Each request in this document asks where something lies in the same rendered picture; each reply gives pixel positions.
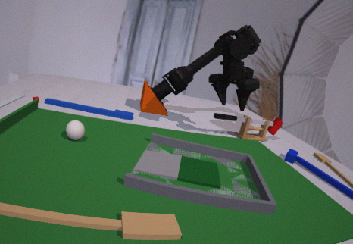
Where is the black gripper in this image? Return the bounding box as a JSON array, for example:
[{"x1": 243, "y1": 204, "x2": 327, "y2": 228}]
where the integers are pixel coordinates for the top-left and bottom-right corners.
[{"x1": 208, "y1": 58, "x2": 260, "y2": 111}]

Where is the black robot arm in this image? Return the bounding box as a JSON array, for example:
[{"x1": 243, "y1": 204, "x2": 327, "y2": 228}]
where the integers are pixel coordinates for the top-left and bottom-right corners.
[{"x1": 150, "y1": 25, "x2": 261, "y2": 102}]

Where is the green flat mat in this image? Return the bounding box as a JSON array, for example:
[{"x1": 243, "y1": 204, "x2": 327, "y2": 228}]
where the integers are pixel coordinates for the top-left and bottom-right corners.
[{"x1": 0, "y1": 108, "x2": 353, "y2": 244}]

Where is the white ball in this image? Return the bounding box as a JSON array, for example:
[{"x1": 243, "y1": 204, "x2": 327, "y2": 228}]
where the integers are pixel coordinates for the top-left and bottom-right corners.
[{"x1": 66, "y1": 120, "x2": 85, "y2": 140}]

